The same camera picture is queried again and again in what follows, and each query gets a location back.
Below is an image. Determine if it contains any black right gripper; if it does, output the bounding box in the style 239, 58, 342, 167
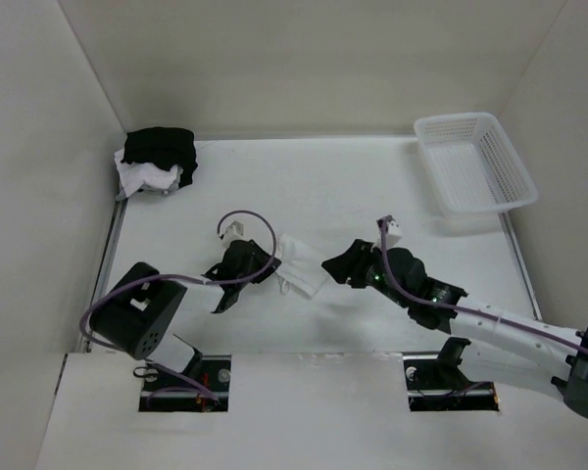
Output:
321, 238, 411, 308

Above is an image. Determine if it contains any white garment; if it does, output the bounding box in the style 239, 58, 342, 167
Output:
275, 233, 329, 299

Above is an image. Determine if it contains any black tank top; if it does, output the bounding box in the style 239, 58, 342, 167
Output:
122, 126, 198, 188

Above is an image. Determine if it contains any white tank top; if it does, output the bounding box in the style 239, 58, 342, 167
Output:
114, 149, 183, 202

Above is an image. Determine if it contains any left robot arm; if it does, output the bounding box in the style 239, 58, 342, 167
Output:
88, 240, 281, 391

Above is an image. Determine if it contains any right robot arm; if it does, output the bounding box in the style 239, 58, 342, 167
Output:
321, 239, 588, 419

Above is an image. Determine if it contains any white plastic laundry basket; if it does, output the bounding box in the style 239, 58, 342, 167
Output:
414, 112, 538, 219

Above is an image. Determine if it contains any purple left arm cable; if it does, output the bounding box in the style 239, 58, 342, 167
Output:
79, 209, 279, 407

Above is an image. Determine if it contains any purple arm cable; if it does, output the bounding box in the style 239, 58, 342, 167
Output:
376, 214, 588, 366
79, 209, 279, 407

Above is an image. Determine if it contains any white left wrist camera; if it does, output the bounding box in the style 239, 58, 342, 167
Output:
220, 220, 245, 247

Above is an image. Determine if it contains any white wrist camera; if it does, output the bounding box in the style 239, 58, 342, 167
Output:
220, 220, 245, 247
378, 215, 403, 249

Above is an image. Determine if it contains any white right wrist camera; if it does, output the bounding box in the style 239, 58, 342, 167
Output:
378, 215, 403, 249

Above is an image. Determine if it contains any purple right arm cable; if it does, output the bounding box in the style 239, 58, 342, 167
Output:
376, 214, 588, 366

